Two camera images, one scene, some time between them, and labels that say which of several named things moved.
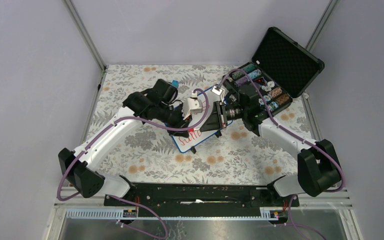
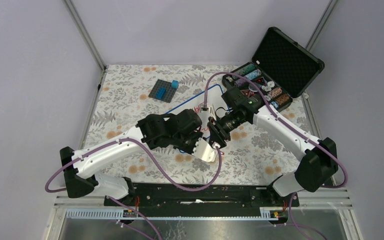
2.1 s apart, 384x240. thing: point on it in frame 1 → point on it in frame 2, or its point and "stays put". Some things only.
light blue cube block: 175,83 stays put
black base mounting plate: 202,199 stays put
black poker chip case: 280,69 stays put
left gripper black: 181,122 → 196,136
